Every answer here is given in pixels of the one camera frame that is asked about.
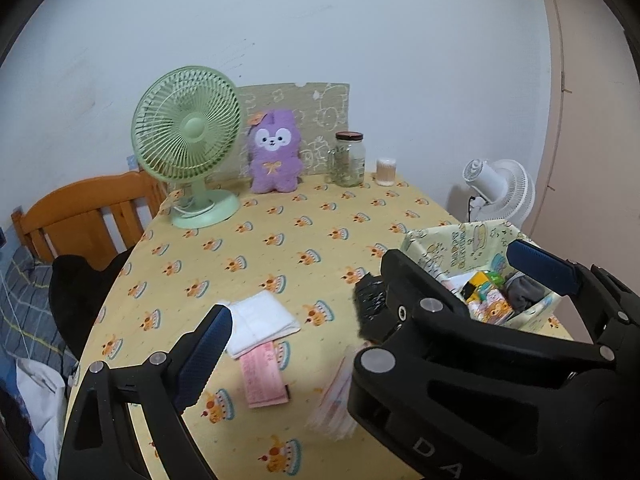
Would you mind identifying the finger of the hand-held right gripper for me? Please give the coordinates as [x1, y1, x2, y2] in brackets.
[350, 249, 613, 411]
[507, 239, 640, 361]

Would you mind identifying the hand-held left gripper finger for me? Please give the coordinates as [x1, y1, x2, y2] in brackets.
[57, 304, 234, 480]

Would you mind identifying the grey cloth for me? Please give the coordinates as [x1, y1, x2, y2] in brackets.
[502, 272, 548, 313]

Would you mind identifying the printed fabric storage box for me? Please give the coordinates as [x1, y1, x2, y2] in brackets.
[400, 220, 568, 335]

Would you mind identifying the tissue pack with orange print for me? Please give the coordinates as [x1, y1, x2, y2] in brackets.
[470, 292, 516, 323]

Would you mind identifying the yellow brown packet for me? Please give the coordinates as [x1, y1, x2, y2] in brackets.
[462, 271, 493, 306]

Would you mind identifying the pink flat packet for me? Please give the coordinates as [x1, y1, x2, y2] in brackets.
[239, 341, 292, 408]

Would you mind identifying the white folded cloth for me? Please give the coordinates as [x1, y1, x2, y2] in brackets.
[216, 291, 302, 359]

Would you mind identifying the white standing fan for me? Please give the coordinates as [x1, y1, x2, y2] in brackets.
[450, 158, 537, 226]

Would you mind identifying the clear cotton swab container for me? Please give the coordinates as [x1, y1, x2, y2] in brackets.
[376, 157, 397, 187]

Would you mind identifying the yellow printed tablecloth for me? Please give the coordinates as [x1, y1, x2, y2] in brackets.
[65, 172, 573, 480]

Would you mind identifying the glass jar with dark lid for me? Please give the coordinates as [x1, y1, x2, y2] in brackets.
[327, 131, 367, 188]

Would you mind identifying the clear plastic packet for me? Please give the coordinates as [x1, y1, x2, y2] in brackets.
[306, 355, 358, 441]

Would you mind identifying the beige door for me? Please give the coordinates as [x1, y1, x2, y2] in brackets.
[530, 0, 640, 341]

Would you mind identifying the black garment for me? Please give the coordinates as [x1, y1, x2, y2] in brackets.
[48, 250, 136, 361]

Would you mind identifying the purple plush bunny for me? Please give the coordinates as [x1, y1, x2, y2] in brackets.
[247, 108, 304, 195]

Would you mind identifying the blue plaid blanket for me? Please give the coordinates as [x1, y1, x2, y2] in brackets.
[0, 245, 81, 376]

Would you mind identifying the olive printed board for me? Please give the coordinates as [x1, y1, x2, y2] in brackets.
[235, 81, 352, 181]

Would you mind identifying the wooden chair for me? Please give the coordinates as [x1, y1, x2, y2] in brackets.
[11, 170, 168, 266]

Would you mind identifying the green desk fan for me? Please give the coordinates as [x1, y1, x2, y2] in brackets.
[131, 65, 244, 229]

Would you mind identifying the black fan power cable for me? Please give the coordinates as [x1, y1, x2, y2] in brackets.
[466, 192, 488, 223]

